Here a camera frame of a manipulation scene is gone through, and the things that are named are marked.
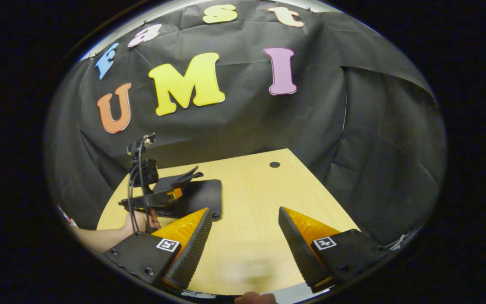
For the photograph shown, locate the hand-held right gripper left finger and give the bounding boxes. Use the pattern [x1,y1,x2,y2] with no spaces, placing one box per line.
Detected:
[104,207,213,292]

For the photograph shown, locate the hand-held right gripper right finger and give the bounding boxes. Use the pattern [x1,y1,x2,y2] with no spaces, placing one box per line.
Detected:
[278,206,390,294]

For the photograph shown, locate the dark grey jeans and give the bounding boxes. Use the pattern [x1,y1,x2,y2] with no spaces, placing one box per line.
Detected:
[154,171,223,222]

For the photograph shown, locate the black backdrop cloth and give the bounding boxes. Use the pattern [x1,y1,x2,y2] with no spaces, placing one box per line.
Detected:
[45,0,448,246]

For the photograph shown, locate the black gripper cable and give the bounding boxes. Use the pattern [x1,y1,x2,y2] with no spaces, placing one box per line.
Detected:
[127,137,151,233]

